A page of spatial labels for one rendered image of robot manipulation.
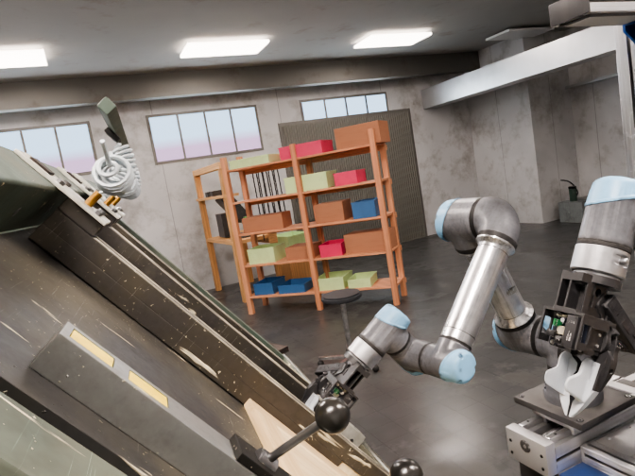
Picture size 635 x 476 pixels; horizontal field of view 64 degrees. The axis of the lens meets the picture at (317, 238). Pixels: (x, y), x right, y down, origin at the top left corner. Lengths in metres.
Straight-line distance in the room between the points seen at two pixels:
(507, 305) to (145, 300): 0.99
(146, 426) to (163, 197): 9.01
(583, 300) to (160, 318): 0.73
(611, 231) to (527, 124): 10.74
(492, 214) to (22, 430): 1.13
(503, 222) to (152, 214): 8.51
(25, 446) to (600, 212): 0.77
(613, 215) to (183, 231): 8.98
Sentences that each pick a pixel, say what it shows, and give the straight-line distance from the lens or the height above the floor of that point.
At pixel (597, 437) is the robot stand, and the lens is 1.65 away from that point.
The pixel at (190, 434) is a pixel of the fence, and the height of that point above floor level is 1.53.
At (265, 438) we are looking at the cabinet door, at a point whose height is 1.34.
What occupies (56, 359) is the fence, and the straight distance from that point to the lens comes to 0.54.
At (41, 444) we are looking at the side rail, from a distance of 0.32.
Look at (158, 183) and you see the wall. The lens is 9.51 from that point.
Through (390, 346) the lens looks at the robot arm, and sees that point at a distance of 1.22.
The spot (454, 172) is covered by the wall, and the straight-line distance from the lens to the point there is 12.32.
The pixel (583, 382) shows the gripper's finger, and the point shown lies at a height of 1.40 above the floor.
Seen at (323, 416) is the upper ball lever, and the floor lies 1.52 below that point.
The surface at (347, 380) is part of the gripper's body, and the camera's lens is 1.18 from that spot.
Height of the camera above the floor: 1.76
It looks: 7 degrees down
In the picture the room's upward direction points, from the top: 10 degrees counter-clockwise
